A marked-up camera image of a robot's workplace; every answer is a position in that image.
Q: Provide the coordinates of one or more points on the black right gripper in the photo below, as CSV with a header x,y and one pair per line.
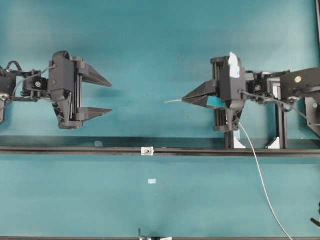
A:
x,y
227,89

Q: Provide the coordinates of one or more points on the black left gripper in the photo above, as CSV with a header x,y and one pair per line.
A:
x,y
62,89

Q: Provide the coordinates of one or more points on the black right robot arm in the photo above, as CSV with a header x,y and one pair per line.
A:
x,y
294,86

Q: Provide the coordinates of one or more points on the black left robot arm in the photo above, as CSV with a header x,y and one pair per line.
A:
x,y
17,85

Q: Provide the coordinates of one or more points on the silver metal fitting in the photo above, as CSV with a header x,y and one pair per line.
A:
x,y
147,151

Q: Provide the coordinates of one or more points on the small pale tape patch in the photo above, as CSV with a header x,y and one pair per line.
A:
x,y
152,181

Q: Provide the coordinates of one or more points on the black clamp at right edge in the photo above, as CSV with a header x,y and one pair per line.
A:
x,y
316,220

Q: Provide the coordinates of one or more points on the clear tape on rail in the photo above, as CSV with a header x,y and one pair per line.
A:
x,y
98,144

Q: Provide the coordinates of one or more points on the black aluminium frame stand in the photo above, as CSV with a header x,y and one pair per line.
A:
x,y
281,140

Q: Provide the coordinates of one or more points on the long black aluminium rail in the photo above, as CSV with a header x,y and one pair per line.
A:
x,y
131,146

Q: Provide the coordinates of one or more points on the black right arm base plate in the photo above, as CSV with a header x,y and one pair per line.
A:
x,y
312,112

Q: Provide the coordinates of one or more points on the black right edge post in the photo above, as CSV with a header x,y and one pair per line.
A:
x,y
317,13

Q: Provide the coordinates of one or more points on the black bottom edge rail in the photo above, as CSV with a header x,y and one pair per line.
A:
x,y
139,238

